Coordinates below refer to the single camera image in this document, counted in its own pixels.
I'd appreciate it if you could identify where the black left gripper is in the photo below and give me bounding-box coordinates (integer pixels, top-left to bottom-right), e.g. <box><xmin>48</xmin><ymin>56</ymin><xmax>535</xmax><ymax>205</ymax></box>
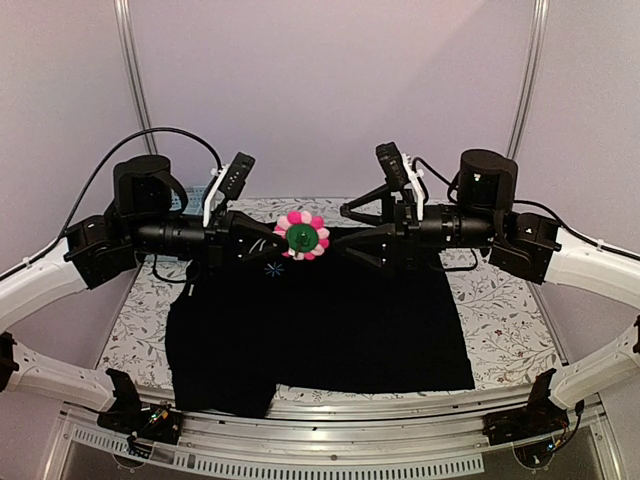
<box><xmin>128</xmin><ymin>204</ymin><xmax>289</xmax><ymax>277</ymax></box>

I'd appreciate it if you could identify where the pink flower plush brooch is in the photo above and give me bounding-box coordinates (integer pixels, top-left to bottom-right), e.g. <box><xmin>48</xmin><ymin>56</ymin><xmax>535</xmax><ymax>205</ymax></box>
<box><xmin>273</xmin><ymin>211</ymin><xmax>330</xmax><ymax>261</ymax></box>

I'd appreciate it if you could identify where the black t-shirt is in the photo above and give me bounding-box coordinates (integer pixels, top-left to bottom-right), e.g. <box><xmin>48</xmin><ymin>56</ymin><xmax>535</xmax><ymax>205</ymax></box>
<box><xmin>165</xmin><ymin>248</ymin><xmax>475</xmax><ymax>418</ymax></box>

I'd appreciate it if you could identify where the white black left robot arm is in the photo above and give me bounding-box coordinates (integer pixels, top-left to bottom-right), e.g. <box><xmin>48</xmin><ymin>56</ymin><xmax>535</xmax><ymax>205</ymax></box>
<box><xmin>1</xmin><ymin>153</ymin><xmax>288</xmax><ymax>449</ymax></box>

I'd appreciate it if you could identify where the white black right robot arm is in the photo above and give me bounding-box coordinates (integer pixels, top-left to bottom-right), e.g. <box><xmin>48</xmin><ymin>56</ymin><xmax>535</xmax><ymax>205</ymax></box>
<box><xmin>333</xmin><ymin>143</ymin><xmax>639</xmax><ymax>455</ymax></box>

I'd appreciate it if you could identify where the light blue plastic basket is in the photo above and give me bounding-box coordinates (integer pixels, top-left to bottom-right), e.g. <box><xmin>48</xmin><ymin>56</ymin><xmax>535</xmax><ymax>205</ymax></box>
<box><xmin>171</xmin><ymin>186</ymin><xmax>206</xmax><ymax>215</ymax></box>

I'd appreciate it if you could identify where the floral patterned table mat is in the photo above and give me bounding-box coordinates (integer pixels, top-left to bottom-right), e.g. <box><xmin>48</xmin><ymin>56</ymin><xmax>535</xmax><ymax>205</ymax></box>
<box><xmin>97</xmin><ymin>197</ymin><xmax>556</xmax><ymax>404</ymax></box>

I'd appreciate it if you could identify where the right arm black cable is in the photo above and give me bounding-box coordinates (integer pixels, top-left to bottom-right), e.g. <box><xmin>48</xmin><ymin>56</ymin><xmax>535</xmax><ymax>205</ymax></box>
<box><xmin>409</xmin><ymin>155</ymin><xmax>640</xmax><ymax>261</ymax></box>

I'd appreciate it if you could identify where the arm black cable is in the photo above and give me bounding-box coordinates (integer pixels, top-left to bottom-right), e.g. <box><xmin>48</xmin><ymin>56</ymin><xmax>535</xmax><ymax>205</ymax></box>
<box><xmin>409</xmin><ymin>155</ymin><xmax>640</xmax><ymax>261</ymax></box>
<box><xmin>59</xmin><ymin>127</ymin><xmax>224</xmax><ymax>241</ymax></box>

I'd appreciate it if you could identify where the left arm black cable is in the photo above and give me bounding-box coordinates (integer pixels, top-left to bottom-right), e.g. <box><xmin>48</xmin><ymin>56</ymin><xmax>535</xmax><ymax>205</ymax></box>
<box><xmin>59</xmin><ymin>127</ymin><xmax>224</xmax><ymax>241</ymax></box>

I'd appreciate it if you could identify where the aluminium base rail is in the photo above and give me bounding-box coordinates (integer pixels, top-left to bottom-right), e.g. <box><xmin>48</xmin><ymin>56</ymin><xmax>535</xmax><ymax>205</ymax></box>
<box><xmin>42</xmin><ymin>384</ymin><xmax>625</xmax><ymax>479</ymax></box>

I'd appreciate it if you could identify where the left aluminium frame post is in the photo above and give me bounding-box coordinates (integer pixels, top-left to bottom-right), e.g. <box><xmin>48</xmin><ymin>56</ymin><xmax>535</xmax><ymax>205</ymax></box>
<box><xmin>113</xmin><ymin>0</ymin><xmax>152</xmax><ymax>130</ymax></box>

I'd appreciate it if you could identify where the aluminium frame post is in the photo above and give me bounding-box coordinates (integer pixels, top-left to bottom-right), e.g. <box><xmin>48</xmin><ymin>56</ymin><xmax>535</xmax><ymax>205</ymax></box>
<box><xmin>113</xmin><ymin>0</ymin><xmax>152</xmax><ymax>130</ymax></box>
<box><xmin>506</xmin><ymin>0</ymin><xmax>550</xmax><ymax>160</ymax></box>

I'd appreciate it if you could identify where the right aluminium frame post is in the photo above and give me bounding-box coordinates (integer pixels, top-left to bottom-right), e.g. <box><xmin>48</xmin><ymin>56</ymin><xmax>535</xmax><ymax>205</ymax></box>
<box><xmin>506</xmin><ymin>0</ymin><xmax>550</xmax><ymax>160</ymax></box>

